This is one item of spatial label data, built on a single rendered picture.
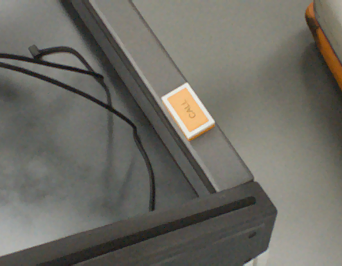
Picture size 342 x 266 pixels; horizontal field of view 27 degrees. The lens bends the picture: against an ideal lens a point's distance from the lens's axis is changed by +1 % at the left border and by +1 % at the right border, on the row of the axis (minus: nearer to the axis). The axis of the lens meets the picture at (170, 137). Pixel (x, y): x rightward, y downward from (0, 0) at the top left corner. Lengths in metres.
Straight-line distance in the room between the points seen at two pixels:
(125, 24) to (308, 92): 1.06
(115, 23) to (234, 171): 0.20
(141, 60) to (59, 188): 0.19
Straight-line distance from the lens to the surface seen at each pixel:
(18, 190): 0.82
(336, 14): 1.58
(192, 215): 0.58
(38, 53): 0.88
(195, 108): 0.68
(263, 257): 0.82
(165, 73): 0.71
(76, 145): 0.82
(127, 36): 0.74
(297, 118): 1.73
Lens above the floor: 1.59
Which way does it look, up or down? 68 degrees down
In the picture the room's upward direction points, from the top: 10 degrees counter-clockwise
